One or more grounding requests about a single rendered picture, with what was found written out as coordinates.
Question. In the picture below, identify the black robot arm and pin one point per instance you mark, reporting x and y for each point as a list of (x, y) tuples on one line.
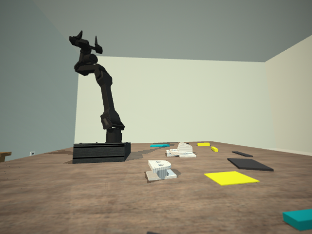
[(87, 64)]

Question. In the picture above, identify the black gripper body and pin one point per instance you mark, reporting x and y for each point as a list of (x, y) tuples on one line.
[(97, 48)]

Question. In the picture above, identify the yellow flat plate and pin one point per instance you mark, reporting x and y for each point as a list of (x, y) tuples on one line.
[(230, 178)]

